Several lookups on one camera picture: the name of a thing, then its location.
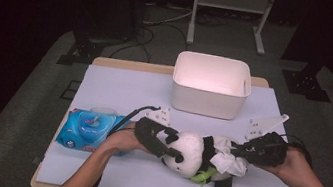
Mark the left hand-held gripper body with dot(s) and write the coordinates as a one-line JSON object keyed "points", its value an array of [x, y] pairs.
{"points": [[146, 131]]}

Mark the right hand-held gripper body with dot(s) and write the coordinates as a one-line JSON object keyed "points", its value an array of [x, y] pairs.
{"points": [[268, 151]]}

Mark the white wet wipe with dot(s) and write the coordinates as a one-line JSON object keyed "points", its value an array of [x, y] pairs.
{"points": [[227, 162]]}

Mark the panda plush toy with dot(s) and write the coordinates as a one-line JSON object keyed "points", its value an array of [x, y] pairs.
{"points": [[188, 154]]}

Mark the white plastic bin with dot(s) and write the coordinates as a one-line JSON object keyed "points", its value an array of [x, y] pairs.
{"points": [[207, 100]]}

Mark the blue wet wipes pack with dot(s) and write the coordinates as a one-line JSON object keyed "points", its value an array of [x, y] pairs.
{"points": [[81, 130]]}

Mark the person's left hand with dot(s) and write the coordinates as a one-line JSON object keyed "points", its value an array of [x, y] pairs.
{"points": [[124, 142]]}

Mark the person's right hand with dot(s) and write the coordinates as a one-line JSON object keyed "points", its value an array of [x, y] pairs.
{"points": [[294, 171]]}

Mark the pale lavender table mat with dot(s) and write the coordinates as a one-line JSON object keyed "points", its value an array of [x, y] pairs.
{"points": [[127, 178]]}

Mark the black stand base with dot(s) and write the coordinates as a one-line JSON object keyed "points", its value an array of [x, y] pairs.
{"points": [[305, 85], [83, 51]]}

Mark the white metal stand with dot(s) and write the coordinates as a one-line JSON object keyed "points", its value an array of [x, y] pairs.
{"points": [[232, 2]]}

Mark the black floor frame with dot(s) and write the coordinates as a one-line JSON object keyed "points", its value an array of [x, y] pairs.
{"points": [[69, 98]]}

